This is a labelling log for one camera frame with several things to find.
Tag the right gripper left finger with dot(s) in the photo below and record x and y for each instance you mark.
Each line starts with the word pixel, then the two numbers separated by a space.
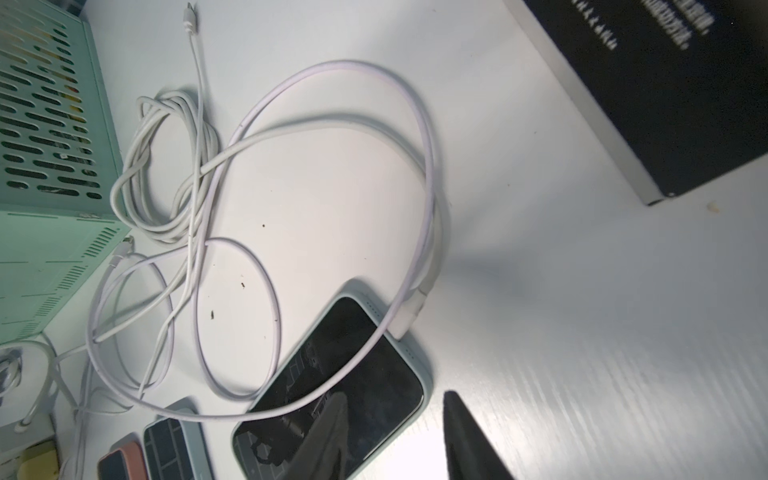
pixel 323 454

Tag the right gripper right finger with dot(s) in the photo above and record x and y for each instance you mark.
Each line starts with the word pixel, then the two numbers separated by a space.
pixel 469 454

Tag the black phone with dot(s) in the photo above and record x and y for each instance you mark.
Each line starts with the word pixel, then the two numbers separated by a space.
pixel 176 449

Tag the phone with orange case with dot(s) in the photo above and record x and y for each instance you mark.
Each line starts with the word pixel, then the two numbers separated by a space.
pixel 124 463

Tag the phone with green case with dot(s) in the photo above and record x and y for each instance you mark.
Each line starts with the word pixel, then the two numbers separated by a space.
pixel 384 394

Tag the white power strip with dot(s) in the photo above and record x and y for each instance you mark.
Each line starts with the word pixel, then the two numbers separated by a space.
pixel 31 454

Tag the green file organizer rack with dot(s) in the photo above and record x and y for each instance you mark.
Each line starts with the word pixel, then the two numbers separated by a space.
pixel 59 161

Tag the black book gold lettering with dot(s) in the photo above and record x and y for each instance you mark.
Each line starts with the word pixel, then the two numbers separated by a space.
pixel 676 91

